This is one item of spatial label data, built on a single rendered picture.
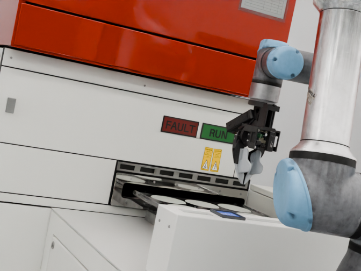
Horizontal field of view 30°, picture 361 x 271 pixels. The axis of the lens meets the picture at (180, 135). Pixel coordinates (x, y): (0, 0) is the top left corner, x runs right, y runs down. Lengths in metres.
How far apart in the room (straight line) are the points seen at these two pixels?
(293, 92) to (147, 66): 2.19
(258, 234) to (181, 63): 0.67
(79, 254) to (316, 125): 0.70
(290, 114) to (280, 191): 2.81
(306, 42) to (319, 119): 2.84
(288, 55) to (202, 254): 0.50
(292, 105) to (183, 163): 2.05
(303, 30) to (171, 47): 2.17
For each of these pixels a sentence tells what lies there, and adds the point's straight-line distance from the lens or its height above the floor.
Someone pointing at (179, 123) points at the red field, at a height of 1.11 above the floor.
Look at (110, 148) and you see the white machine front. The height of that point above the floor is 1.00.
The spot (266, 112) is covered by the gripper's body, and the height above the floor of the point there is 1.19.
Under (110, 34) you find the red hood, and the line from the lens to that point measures 1.82.
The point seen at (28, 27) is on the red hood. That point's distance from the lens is 1.76.
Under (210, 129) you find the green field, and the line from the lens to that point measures 2.02.
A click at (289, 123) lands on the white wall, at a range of 3.98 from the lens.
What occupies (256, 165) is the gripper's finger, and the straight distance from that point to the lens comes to 1.71.
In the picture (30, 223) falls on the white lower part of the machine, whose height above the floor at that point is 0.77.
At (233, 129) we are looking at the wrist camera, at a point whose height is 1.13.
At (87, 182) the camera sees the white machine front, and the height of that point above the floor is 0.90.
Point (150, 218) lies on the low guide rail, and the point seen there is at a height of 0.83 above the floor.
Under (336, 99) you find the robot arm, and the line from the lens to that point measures 1.18.
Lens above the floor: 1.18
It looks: 3 degrees down
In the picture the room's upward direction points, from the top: 12 degrees clockwise
